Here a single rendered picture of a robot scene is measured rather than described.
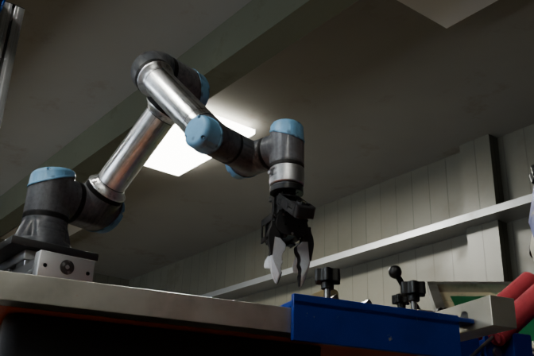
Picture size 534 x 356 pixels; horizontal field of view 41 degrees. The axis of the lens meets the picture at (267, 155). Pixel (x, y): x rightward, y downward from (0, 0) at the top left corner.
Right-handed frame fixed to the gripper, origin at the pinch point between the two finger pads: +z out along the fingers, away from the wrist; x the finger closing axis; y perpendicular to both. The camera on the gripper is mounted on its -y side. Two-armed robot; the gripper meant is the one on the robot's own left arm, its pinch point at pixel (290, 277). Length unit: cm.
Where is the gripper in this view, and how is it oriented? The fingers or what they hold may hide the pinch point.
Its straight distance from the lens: 145.1
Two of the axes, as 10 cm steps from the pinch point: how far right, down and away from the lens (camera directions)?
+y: -4.1, 3.8, 8.3
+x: -9.1, -1.9, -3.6
